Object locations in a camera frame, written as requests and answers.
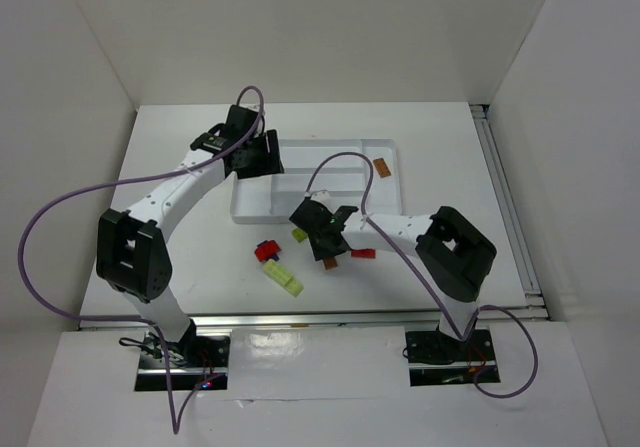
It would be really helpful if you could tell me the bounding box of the brown lego plate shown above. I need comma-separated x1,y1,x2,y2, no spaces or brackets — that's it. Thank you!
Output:
323,257,338,270

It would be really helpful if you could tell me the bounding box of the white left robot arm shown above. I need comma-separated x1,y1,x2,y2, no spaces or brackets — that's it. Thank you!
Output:
96,105,284,363

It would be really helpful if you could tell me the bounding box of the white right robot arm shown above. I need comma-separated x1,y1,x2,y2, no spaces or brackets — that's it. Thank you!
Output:
289,197,497,365

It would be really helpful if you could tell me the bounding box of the lime green square lego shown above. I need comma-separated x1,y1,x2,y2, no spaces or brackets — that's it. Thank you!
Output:
292,228,308,242

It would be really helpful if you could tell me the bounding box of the white compartment tray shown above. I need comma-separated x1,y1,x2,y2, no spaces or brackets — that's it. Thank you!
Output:
230,139,402,224

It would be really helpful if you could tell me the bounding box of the red curved lego brick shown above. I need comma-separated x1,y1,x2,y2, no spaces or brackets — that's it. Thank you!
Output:
351,248,376,259

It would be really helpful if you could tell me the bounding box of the red lego on purple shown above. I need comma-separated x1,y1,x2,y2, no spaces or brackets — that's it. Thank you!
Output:
253,239,282,262

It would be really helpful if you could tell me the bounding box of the pale green long lego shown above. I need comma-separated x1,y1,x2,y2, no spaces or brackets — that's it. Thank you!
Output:
263,259,304,297

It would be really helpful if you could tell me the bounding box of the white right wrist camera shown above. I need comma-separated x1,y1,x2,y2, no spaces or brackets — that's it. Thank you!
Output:
310,190,332,207

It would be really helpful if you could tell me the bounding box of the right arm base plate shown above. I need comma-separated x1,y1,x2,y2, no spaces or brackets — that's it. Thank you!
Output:
402,329,500,387

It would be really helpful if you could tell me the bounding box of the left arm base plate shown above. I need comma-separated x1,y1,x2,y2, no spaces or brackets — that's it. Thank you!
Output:
119,334,231,392

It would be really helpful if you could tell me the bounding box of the aluminium rail right side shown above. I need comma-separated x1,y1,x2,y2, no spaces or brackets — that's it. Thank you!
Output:
469,104,546,310

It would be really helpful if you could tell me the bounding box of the aluminium rail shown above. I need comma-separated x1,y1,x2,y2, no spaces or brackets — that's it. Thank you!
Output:
79,306,549,330
469,104,546,310

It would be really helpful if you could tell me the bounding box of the aluminium rail front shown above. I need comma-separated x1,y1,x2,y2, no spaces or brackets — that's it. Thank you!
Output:
79,306,549,330

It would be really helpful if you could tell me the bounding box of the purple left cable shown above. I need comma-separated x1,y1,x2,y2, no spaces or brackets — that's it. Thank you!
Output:
17,85,266,434

